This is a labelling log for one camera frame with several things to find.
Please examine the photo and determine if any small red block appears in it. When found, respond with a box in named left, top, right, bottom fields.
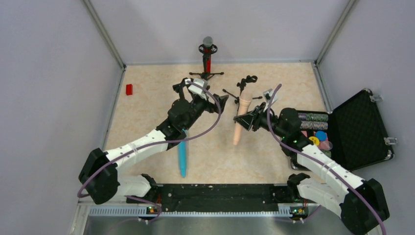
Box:
left=125, top=84, right=133, bottom=95

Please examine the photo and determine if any yellow round chip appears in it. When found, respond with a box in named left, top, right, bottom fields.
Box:
left=309, top=136, right=320, bottom=146

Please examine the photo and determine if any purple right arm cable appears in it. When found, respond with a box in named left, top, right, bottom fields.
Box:
left=266, top=83, right=388, bottom=235

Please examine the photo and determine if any shock mount tripod stand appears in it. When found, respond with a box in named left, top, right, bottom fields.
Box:
left=189, top=44, right=224, bottom=81

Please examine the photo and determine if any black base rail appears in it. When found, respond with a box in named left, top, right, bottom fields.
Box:
left=153, top=184, right=312, bottom=212

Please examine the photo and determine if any black carrying case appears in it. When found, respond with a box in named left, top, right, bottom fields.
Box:
left=298, top=89, right=395, bottom=171

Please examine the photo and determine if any blue round chip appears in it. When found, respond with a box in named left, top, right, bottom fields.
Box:
left=315, top=130, right=327, bottom=141

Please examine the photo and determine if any red glitter microphone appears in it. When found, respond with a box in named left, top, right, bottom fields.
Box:
left=202, top=36, right=213, bottom=73

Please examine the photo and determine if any blue microphone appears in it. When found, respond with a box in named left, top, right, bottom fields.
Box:
left=178, top=141, right=187, bottom=178

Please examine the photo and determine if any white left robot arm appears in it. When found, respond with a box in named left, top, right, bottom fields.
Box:
left=78, top=94, right=229, bottom=205

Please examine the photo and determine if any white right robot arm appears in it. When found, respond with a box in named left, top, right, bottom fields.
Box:
left=233, top=102, right=390, bottom=235

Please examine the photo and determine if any beige microphone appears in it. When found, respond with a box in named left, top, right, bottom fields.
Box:
left=233, top=91, right=253, bottom=145

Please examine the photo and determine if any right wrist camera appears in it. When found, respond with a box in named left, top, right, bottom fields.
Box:
left=263, top=89, right=278, bottom=112

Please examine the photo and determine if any round base mic stand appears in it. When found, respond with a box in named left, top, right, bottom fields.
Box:
left=172, top=77, right=190, bottom=100

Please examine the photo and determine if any black tripod mic stand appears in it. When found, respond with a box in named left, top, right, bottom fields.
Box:
left=222, top=75, right=258, bottom=108

